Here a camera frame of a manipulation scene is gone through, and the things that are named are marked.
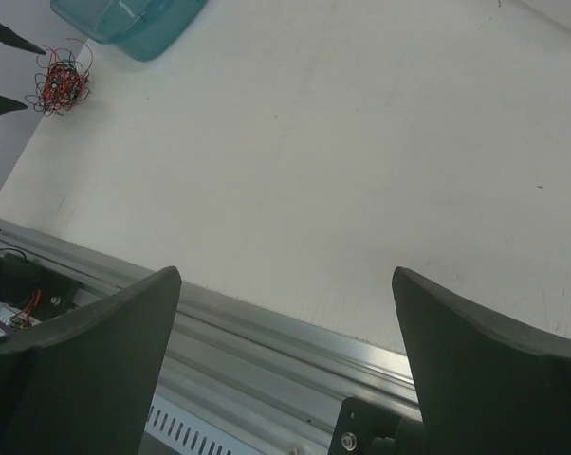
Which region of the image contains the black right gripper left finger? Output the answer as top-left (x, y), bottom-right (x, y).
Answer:
top-left (0, 266), bottom-right (181, 454)

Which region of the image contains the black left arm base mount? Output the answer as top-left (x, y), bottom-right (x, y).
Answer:
top-left (0, 247), bottom-right (81, 320)

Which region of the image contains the red and black wire tangle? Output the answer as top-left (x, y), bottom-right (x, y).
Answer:
top-left (25, 37), bottom-right (95, 118)

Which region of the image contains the white slotted cable duct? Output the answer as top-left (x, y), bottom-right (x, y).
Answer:
top-left (144, 393), bottom-right (257, 455)

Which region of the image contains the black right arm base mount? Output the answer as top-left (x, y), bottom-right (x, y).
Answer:
top-left (328, 397), bottom-right (427, 455)

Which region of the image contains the teal transparent plastic tray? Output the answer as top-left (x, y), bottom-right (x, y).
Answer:
top-left (50, 0), bottom-right (207, 62)

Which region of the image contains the aluminium frame rail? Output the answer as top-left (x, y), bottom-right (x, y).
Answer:
top-left (0, 220), bottom-right (420, 454)

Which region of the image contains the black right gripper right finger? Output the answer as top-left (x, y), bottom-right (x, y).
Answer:
top-left (392, 267), bottom-right (571, 454)

